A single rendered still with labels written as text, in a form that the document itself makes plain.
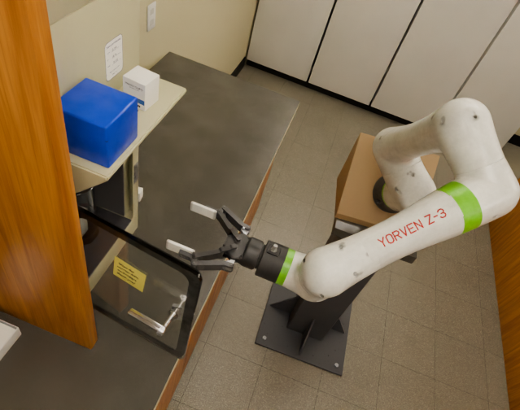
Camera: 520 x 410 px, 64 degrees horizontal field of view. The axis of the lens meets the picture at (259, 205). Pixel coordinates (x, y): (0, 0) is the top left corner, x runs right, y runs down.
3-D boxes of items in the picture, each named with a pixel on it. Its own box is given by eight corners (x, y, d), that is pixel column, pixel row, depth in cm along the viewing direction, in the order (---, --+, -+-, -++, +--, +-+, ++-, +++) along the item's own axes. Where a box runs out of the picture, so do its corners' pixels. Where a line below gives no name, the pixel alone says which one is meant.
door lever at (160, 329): (141, 298, 91) (141, 292, 89) (177, 319, 90) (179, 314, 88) (125, 317, 88) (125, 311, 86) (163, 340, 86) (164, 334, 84)
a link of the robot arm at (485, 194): (481, 159, 102) (520, 150, 90) (500, 206, 102) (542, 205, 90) (419, 187, 99) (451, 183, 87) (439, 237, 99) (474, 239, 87)
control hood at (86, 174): (52, 193, 77) (44, 153, 70) (139, 106, 99) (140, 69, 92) (108, 215, 76) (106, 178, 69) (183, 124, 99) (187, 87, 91)
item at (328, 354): (351, 299, 247) (430, 200, 182) (341, 377, 214) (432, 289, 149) (276, 271, 248) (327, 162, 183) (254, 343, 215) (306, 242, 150)
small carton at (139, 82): (123, 102, 83) (122, 75, 79) (137, 90, 87) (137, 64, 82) (144, 111, 83) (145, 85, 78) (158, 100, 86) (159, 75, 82)
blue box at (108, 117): (55, 148, 71) (47, 105, 65) (89, 118, 78) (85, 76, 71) (108, 169, 71) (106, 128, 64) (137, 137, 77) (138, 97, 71)
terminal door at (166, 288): (85, 299, 108) (67, 198, 79) (184, 359, 104) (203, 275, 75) (82, 302, 108) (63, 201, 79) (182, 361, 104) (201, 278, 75)
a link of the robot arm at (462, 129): (395, 124, 142) (492, 80, 89) (413, 167, 143) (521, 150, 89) (360, 139, 141) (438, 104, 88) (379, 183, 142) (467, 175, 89)
